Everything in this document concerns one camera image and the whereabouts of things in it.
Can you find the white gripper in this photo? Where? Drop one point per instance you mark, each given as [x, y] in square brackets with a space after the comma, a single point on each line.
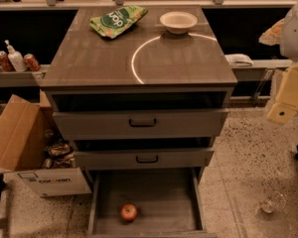
[295, 37]

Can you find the red apple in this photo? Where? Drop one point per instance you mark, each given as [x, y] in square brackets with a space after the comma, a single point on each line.
[128, 212]

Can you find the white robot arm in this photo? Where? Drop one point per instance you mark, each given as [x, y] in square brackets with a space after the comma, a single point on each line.
[289, 40]

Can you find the grey top drawer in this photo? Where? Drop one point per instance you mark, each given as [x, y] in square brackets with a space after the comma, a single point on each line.
[140, 124]

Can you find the grey drawer cabinet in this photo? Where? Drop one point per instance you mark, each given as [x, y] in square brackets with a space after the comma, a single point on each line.
[146, 68]

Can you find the grey open bottom drawer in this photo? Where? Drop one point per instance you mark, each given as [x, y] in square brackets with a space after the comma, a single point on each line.
[167, 200]

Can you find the grey middle drawer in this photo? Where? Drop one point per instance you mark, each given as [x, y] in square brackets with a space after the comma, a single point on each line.
[144, 159]

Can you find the folded white cloth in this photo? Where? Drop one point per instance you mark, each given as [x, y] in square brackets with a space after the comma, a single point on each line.
[239, 60]

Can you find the white paper bowl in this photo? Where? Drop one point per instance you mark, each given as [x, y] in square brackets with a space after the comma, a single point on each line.
[177, 22]

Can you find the clear drinking glass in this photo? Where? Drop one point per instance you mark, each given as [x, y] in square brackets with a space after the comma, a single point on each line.
[273, 202]

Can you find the green chip bag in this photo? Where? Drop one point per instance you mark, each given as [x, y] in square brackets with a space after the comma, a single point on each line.
[113, 24]

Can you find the shiny snack packets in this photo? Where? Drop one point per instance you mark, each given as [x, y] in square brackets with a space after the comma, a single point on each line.
[59, 155]

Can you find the red soda can right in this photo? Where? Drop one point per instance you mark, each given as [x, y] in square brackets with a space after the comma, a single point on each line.
[32, 62]

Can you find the red soda can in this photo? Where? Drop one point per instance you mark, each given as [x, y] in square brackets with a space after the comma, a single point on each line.
[4, 62]
[32, 62]

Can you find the white printed cardboard box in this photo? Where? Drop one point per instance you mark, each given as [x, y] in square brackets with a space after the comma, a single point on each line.
[55, 182]

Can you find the white pump bottle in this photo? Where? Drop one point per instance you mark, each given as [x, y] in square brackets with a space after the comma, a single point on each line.
[15, 58]

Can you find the brown cardboard box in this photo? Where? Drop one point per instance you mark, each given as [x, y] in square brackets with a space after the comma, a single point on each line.
[24, 133]

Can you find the red soda can left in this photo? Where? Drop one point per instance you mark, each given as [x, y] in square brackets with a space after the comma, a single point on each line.
[4, 62]

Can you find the grey low shelf ledge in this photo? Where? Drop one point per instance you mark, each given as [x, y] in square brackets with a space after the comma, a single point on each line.
[22, 79]

